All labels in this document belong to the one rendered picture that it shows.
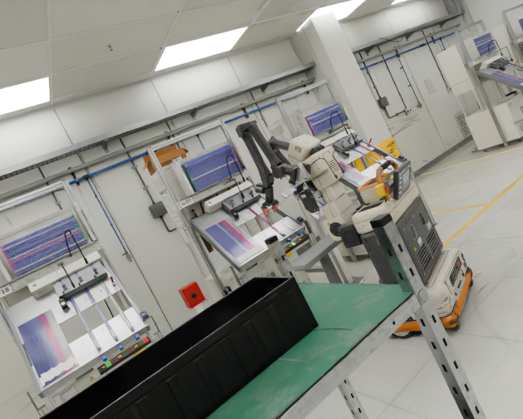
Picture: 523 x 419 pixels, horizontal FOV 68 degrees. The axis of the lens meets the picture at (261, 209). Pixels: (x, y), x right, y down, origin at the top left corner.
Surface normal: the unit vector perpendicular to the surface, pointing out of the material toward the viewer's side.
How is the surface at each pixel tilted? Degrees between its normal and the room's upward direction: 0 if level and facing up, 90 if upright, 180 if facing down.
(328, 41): 90
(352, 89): 90
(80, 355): 46
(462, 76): 90
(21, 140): 90
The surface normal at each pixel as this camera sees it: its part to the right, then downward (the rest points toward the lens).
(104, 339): 0.03, -0.73
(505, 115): -0.76, 0.43
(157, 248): 0.47, -0.15
